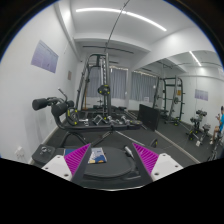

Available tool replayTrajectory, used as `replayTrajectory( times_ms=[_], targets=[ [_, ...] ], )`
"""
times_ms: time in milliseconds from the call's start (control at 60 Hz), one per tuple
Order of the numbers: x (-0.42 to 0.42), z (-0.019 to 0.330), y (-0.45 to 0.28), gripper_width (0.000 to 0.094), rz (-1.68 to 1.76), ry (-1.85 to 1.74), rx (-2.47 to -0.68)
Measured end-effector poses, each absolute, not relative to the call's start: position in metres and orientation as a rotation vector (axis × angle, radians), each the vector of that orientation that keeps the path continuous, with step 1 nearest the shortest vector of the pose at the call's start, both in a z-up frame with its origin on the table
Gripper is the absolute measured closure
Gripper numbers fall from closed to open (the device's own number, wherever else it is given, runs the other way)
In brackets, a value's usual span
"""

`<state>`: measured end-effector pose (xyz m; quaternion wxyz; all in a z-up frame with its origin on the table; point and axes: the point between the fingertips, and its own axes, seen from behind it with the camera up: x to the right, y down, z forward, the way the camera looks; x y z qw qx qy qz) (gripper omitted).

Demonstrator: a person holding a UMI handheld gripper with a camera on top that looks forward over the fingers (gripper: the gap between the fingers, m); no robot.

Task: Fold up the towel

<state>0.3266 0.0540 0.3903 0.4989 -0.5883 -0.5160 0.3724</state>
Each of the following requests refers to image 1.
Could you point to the black padded exercise machine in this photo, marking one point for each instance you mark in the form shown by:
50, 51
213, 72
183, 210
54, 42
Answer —
67, 118

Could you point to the large wall mirror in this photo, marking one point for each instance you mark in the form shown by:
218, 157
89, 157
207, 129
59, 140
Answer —
186, 93

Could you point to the white wall socket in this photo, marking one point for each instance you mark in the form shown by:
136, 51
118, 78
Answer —
20, 153

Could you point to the black round stool seat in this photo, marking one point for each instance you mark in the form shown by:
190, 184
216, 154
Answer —
117, 164

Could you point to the black smith machine rack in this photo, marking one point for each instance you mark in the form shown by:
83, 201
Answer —
101, 61

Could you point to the purple wall poster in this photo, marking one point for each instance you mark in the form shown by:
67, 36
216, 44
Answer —
44, 57

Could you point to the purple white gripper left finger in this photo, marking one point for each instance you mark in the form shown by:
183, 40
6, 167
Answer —
72, 166

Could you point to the small blue white packet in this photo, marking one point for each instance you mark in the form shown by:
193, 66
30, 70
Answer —
97, 156

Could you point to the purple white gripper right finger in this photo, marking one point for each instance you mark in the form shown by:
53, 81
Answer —
157, 165

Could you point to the brown wall notice board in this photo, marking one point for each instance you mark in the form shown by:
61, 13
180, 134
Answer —
69, 75

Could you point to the black plyo box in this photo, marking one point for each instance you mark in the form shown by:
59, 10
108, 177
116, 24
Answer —
149, 116

